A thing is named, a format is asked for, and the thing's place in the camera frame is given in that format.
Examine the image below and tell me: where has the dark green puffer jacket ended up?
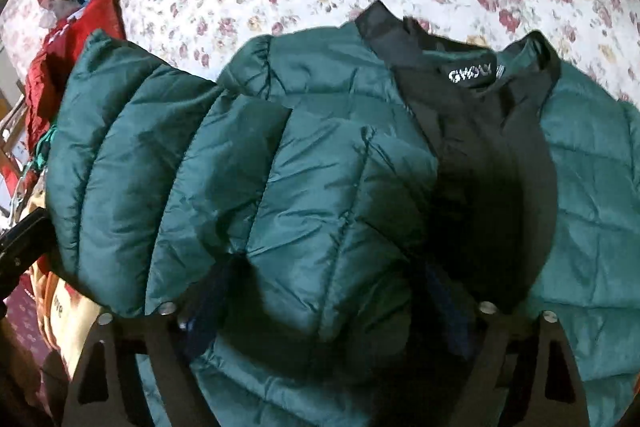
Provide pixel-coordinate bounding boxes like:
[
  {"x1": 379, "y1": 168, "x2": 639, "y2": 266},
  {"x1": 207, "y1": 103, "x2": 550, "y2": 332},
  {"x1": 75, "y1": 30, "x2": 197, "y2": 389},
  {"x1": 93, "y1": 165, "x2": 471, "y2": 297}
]
[{"x1": 46, "y1": 2, "x2": 639, "y2": 426}]

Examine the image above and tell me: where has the red garment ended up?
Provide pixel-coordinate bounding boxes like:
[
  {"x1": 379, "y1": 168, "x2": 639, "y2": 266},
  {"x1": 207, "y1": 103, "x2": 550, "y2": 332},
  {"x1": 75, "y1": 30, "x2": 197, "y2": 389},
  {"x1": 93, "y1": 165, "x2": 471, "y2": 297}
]
[{"x1": 25, "y1": 0, "x2": 126, "y2": 155}]

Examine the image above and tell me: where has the yellow red patterned blanket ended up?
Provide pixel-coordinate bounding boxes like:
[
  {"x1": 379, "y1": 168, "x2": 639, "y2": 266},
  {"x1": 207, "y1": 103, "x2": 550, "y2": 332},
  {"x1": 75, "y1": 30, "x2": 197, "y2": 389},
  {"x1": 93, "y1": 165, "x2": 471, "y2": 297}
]
[{"x1": 1, "y1": 195, "x2": 101, "y2": 379}]

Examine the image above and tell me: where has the bright green garment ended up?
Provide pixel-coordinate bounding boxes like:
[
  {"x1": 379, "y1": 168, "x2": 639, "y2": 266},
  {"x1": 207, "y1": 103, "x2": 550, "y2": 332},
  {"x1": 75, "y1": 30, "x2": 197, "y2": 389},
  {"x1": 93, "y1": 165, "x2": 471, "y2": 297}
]
[{"x1": 29, "y1": 124, "x2": 58, "y2": 173}]

